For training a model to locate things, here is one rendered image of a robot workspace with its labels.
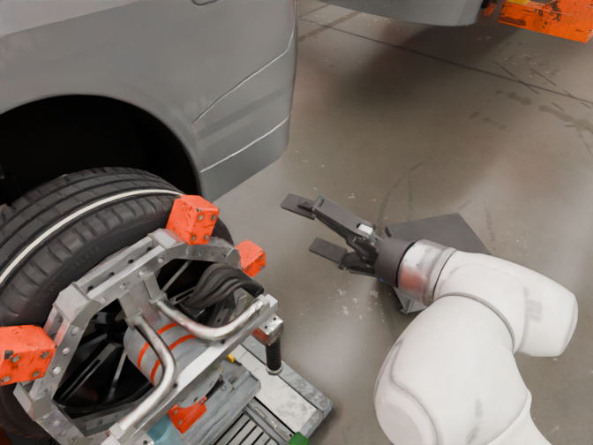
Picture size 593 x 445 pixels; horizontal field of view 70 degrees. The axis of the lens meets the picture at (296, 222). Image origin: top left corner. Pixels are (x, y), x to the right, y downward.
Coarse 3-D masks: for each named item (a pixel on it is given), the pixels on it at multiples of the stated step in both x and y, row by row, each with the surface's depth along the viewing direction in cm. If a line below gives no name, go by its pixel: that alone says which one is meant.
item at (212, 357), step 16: (272, 304) 94; (256, 320) 91; (240, 336) 88; (208, 352) 85; (224, 352) 86; (192, 368) 83; (208, 368) 84; (176, 384) 80; (192, 384) 82; (176, 400) 80; (160, 416) 78; (144, 432) 76
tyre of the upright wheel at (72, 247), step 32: (32, 192) 90; (64, 192) 90; (96, 192) 91; (160, 192) 98; (0, 224) 86; (32, 224) 84; (64, 224) 83; (96, 224) 83; (128, 224) 87; (160, 224) 94; (224, 224) 114; (0, 256) 82; (32, 256) 80; (64, 256) 79; (96, 256) 85; (0, 288) 79; (32, 288) 77; (64, 288) 82; (0, 320) 76; (32, 320) 80; (0, 416) 85
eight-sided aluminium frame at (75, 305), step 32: (128, 256) 85; (160, 256) 86; (192, 256) 94; (224, 256) 105; (96, 288) 79; (128, 288) 84; (64, 320) 77; (224, 320) 121; (64, 352) 79; (32, 384) 81; (32, 416) 80; (64, 416) 86; (96, 416) 102
